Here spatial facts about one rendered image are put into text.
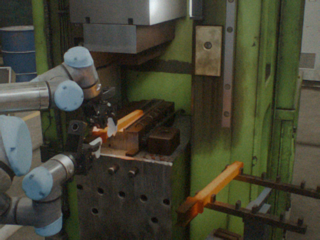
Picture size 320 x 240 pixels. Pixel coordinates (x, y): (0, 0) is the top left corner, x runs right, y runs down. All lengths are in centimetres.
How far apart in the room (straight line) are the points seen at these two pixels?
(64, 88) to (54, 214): 34
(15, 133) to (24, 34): 530
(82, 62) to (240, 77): 58
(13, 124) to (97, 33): 76
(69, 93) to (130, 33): 44
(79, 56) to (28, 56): 491
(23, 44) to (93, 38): 461
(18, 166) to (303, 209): 259
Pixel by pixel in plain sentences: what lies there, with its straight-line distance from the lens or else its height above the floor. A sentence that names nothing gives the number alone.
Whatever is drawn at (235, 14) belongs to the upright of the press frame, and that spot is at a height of 140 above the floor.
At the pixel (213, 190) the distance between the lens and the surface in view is 127.
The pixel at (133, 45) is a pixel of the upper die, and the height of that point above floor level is 130.
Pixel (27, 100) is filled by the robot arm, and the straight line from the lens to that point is 113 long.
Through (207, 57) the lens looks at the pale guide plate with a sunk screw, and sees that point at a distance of 156.
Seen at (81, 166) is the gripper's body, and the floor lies 98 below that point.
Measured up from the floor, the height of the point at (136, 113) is 101.
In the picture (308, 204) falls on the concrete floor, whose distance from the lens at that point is 331.
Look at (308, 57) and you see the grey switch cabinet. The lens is 668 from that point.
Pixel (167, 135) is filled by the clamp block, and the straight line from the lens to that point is 157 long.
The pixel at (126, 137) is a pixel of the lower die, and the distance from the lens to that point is 160.
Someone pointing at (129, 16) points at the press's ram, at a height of 139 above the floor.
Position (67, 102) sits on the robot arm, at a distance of 114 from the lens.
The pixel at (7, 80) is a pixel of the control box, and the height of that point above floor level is 116.
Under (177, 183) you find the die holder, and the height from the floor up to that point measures 81.
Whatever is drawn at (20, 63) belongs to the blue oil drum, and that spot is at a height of 44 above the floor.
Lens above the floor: 151
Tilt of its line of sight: 17 degrees down
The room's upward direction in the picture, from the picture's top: straight up
